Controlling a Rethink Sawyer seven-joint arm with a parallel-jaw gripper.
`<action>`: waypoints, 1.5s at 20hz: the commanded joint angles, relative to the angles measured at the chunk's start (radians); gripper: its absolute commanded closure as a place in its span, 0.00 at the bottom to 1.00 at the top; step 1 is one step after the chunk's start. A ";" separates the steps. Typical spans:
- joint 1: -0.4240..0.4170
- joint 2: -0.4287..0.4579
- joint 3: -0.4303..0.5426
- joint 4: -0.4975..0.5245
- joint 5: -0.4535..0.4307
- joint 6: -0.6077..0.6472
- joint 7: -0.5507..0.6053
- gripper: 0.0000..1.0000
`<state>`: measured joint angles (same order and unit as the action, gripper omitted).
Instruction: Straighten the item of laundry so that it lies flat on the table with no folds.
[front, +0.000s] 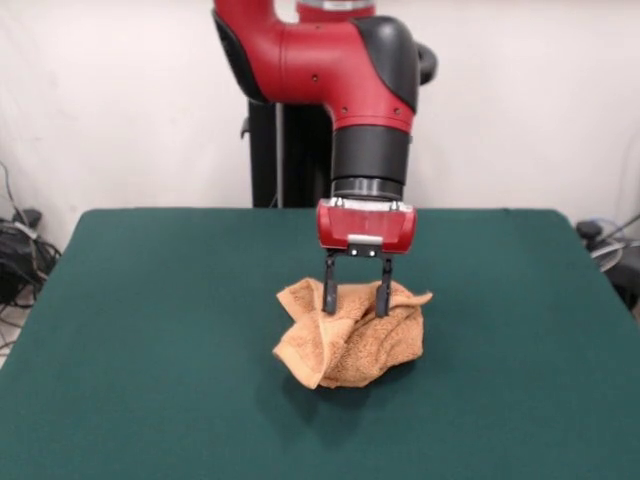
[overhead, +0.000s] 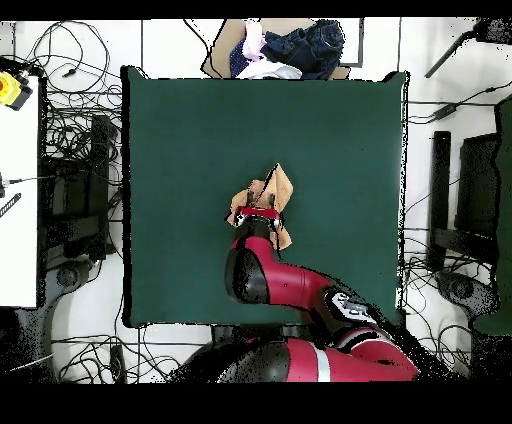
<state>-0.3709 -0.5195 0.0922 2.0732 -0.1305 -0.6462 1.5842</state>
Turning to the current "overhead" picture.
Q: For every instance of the tan terry towel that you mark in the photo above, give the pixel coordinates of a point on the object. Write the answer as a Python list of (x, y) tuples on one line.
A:
[(282, 186)]

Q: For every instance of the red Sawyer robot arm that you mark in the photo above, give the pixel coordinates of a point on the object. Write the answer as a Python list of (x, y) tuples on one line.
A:
[(288, 280)]

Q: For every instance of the dark green table cloth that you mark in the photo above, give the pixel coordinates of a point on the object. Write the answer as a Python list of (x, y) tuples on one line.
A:
[(200, 160)]

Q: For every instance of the white garment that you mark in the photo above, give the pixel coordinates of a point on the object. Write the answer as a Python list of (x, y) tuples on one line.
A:
[(268, 71)]

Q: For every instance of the blue dotted garment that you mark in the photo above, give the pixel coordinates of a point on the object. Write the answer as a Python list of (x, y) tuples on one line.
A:
[(238, 60)]

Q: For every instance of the pink garment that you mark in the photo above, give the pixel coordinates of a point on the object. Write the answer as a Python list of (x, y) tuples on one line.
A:
[(254, 44)]

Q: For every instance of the brown cardboard box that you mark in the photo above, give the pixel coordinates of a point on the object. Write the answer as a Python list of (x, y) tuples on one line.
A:
[(224, 44)]

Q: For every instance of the dark blue jeans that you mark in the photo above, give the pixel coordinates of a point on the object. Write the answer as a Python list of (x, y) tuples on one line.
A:
[(312, 48)]

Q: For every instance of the black round base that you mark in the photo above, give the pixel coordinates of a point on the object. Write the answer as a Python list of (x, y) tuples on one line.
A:
[(460, 288), (67, 276)]

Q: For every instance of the black power strip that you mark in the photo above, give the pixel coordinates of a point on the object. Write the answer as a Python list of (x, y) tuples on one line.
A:
[(117, 362)]

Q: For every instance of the green fabric sheet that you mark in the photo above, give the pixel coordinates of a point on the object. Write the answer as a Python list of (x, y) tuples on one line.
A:
[(504, 200)]

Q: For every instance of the white desk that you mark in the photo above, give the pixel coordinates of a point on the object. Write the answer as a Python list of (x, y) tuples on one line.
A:
[(18, 240)]

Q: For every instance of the yellow emergency stop box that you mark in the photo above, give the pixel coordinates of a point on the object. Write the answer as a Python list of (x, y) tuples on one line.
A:
[(10, 90)]

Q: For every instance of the black tripod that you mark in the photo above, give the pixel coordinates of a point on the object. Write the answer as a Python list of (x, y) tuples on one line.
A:
[(492, 30)]

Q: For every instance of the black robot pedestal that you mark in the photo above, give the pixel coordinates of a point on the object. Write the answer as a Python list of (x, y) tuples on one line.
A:
[(240, 334)]

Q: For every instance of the black stand frame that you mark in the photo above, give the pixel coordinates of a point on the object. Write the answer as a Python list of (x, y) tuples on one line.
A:
[(98, 160), (440, 180)]

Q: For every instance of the grey metal frame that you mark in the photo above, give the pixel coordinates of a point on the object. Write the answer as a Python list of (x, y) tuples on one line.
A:
[(361, 40)]

